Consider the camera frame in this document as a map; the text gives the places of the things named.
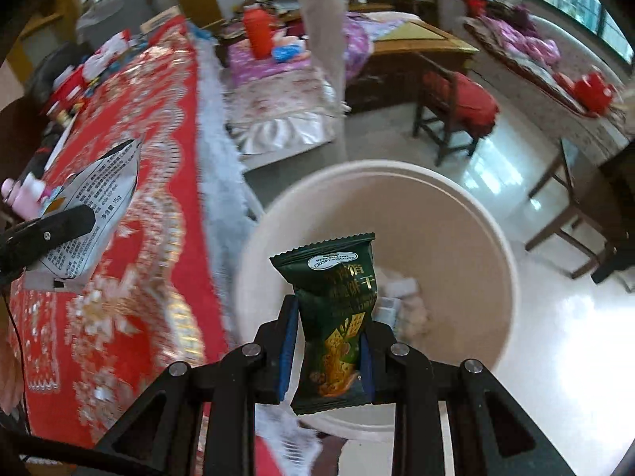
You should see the silver snack wrapper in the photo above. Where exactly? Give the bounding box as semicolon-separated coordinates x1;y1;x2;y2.
26;139;142;294

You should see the dark green cracker packet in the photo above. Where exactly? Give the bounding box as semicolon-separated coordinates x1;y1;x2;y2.
270;232;378;415

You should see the beige trash bin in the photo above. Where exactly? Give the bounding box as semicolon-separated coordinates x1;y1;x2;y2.
232;159;521;445

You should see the pink thermos bottle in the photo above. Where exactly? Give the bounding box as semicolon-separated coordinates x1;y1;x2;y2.
1;172;50;221

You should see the red floral tablecloth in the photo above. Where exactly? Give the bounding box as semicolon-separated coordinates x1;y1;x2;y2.
8;14;235;449

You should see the dark wooden stool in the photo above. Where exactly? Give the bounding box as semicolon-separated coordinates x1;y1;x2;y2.
525;138;634;284

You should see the red thermos jug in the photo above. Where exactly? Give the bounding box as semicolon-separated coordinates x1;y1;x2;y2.
242;4;273;60

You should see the small red cushioned chair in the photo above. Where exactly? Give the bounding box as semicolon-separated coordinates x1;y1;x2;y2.
412;54;499;167

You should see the red plastic bag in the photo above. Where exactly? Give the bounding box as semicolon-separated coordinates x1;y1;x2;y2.
553;69;617;115

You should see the wooden side table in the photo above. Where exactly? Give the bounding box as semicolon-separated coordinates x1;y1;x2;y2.
346;21;479;114

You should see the floral sofa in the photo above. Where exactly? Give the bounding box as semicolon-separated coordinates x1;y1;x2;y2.
463;8;635;160

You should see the white ornate chair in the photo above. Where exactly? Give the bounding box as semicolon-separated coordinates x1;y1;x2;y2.
300;0;348;162

